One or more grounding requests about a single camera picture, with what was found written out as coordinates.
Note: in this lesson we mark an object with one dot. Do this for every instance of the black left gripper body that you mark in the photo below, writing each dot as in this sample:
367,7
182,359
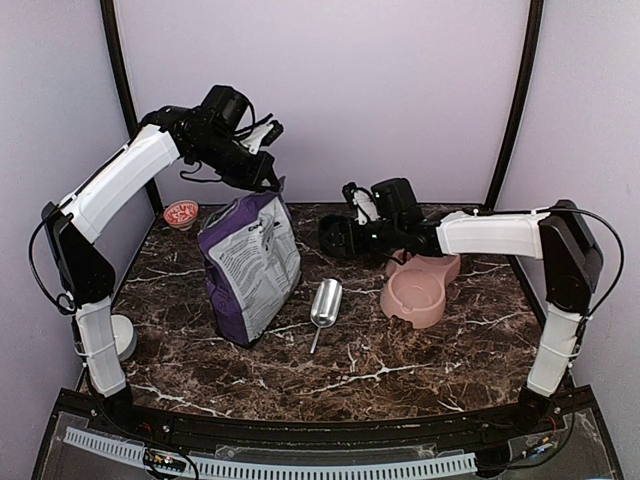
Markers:
248,175

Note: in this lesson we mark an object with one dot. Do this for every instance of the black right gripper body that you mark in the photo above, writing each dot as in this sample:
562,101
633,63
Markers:
360,245

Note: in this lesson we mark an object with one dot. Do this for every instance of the purple pet food bag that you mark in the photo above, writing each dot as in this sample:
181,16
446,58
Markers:
252,264

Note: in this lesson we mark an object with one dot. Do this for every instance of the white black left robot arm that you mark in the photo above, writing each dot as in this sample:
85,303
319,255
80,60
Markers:
222,132

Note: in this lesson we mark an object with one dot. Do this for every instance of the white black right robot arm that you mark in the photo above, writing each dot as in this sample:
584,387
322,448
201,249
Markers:
387,219

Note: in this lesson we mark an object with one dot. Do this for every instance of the metal food scoop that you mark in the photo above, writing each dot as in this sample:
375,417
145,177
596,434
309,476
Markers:
325,308

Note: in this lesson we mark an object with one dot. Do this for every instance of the pink double pet bowl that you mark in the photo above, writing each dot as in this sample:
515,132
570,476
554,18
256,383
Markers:
415,290

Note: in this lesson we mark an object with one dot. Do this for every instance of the dark green mug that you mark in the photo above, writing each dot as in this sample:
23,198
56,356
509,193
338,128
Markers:
328,222

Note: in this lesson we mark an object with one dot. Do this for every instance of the red patterned small bowl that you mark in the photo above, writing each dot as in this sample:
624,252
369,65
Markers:
181,215

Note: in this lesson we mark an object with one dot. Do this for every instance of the white grey round bowl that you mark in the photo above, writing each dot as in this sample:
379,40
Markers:
125,336

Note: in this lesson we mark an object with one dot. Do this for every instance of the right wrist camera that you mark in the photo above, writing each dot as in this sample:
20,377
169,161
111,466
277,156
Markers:
361,202

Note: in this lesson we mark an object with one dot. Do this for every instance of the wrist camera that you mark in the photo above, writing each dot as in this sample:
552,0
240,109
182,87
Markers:
265,132
361,202

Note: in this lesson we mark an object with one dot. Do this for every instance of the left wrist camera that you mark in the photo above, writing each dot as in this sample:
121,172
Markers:
265,132

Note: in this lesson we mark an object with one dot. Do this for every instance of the grey slotted cable duct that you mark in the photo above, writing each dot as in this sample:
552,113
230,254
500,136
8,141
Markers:
246,463

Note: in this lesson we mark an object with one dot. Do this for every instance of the black front frame rail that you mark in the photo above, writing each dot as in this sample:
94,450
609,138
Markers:
476,430

